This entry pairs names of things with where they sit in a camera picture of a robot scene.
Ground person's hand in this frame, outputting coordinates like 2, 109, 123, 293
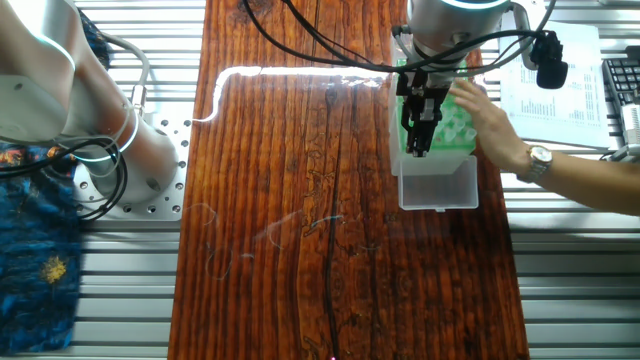
448, 78, 532, 174

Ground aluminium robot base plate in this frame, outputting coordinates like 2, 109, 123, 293
73, 113, 190, 223

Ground person's bare forearm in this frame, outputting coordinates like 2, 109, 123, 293
537, 149, 640, 217

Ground grey base cable with connector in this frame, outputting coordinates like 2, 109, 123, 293
102, 33, 152, 117

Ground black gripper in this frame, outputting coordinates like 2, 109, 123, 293
397, 69, 451, 158

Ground blue painted cloth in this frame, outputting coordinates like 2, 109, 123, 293
0, 12, 112, 355

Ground black base cable loops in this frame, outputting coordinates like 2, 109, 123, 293
0, 138, 129, 222

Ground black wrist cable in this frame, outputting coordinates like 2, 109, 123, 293
242, 0, 539, 74

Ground black keyboard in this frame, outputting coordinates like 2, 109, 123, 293
601, 57, 640, 136

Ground printed white paper sheet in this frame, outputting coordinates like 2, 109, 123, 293
499, 22, 612, 150

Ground aluminium post with foot bracket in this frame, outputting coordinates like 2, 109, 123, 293
599, 143, 640, 164

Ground gold wristwatch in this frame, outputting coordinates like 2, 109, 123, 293
516, 144, 554, 184

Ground black cable plug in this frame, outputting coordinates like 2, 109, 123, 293
529, 30, 570, 90

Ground brown wooden board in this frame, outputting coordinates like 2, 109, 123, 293
167, 0, 531, 360

